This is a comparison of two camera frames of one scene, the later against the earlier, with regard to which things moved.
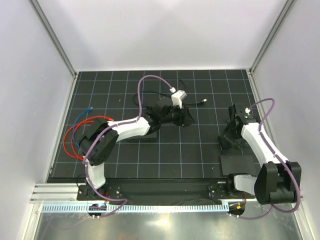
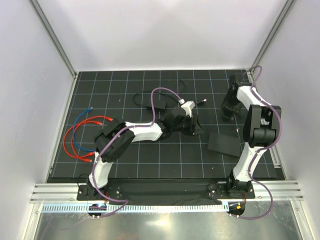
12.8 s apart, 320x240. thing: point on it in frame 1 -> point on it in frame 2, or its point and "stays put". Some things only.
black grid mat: [193, 151] stays put
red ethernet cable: [97, 116] stays put
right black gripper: [238, 143] -> [235, 108]
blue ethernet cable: [75, 123] stays put
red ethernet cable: [64, 136] stays put
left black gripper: [184, 118] -> [195, 128]
